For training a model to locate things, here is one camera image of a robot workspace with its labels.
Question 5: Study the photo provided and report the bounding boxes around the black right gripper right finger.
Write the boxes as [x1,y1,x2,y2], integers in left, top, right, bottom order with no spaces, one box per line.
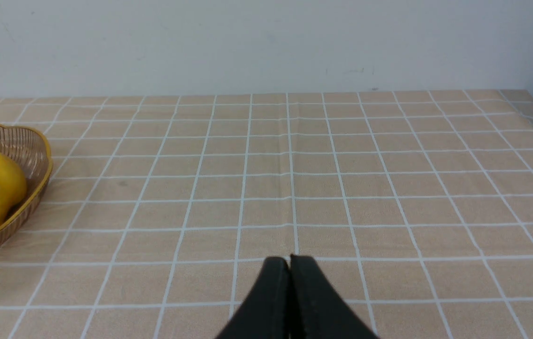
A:
[290,255,378,339]

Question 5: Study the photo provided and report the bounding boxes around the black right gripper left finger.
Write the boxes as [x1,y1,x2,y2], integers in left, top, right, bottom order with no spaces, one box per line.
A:
[217,256,290,339]

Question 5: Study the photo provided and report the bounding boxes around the beige checkered tablecloth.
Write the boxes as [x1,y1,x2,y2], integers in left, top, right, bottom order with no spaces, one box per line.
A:
[0,90,533,339]

